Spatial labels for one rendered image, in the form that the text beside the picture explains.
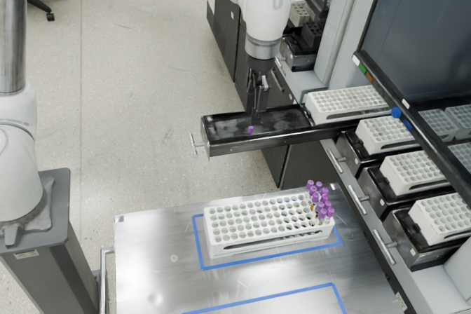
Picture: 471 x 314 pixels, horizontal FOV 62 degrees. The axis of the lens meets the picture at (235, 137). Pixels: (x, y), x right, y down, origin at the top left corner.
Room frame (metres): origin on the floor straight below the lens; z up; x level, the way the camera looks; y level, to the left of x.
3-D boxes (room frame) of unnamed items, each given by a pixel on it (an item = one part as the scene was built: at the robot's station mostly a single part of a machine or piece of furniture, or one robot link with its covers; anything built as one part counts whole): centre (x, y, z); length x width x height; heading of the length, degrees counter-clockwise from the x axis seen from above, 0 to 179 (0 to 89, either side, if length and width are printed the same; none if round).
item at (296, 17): (1.54, -0.20, 0.85); 0.12 x 0.02 x 0.06; 20
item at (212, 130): (0.95, -0.21, 0.78); 0.73 x 0.14 x 0.09; 109
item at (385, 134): (0.90, -0.53, 0.83); 0.30 x 0.10 x 0.06; 109
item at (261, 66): (0.87, -0.04, 1.05); 0.08 x 0.07 x 0.09; 19
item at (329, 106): (1.01, -0.38, 0.83); 0.30 x 0.10 x 0.06; 109
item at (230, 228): (0.51, -0.10, 0.85); 0.30 x 0.10 x 0.06; 107
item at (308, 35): (1.40, -0.25, 0.85); 0.12 x 0.02 x 0.06; 19
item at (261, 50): (0.87, -0.04, 1.12); 0.09 x 0.09 x 0.06
